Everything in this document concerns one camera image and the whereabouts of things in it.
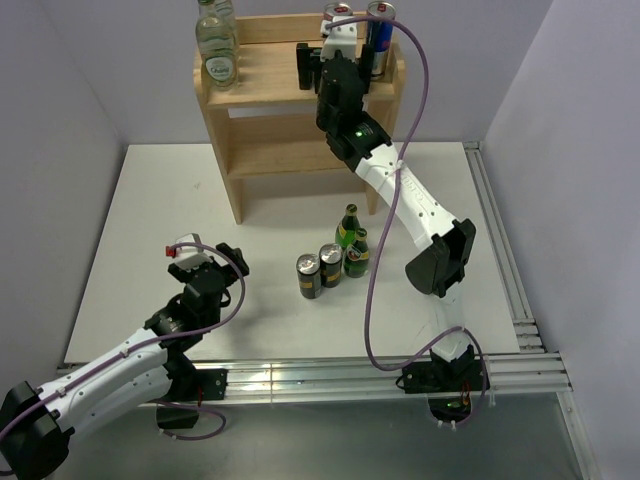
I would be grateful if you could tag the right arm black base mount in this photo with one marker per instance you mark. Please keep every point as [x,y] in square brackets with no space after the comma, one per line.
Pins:
[453,383]

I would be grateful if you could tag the black yellow can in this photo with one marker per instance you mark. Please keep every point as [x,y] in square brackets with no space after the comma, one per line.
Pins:
[331,256]
[309,276]

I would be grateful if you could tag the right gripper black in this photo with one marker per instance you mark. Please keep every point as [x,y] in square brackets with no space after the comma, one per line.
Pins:
[308,63]

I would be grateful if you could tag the silver blue energy drink can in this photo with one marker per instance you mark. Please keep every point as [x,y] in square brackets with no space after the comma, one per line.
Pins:
[379,34]

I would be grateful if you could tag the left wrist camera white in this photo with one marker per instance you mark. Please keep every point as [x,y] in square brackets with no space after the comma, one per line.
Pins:
[187,253]

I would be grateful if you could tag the black yellow can left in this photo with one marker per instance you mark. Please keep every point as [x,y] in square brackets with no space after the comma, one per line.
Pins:
[309,276]

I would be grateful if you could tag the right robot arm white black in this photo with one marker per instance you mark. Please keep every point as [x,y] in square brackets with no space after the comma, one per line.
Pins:
[443,242]

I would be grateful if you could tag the green glass bottle front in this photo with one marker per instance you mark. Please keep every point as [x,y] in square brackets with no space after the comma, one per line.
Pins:
[357,255]

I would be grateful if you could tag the clear glass bottle front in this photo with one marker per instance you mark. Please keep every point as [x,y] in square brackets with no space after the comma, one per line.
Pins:
[215,45]

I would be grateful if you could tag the green glass bottle rear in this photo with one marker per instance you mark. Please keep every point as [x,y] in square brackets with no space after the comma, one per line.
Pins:
[347,226]

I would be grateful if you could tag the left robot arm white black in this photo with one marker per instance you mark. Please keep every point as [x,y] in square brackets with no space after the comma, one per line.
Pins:
[38,424]

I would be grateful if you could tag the clear glass bottle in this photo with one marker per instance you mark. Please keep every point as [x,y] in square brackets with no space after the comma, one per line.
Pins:
[215,45]
[225,10]

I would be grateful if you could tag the green glass bottle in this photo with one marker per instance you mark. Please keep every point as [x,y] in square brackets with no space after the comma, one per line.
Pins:
[357,255]
[347,226]

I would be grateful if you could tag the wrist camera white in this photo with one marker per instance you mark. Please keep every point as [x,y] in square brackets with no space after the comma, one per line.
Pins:
[187,253]
[342,38]

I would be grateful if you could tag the aluminium rail frame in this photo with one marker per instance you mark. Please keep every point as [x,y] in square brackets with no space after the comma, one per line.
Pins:
[365,342]

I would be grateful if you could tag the clear glass bottle rear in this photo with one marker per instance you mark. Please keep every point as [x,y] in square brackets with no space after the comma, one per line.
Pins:
[225,10]

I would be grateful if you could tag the black yellow can right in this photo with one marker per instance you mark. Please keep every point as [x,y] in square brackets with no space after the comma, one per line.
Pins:
[331,256]

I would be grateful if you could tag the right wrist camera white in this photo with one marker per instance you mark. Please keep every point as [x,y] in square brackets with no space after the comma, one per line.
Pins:
[342,38]

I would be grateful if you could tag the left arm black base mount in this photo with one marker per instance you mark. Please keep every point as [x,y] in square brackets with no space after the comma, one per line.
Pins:
[183,405]

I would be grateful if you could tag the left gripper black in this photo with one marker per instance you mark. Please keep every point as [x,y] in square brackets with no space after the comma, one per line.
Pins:
[184,275]

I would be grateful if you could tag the wooden two-tier shelf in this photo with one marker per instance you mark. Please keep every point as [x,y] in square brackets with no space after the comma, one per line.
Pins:
[266,125]

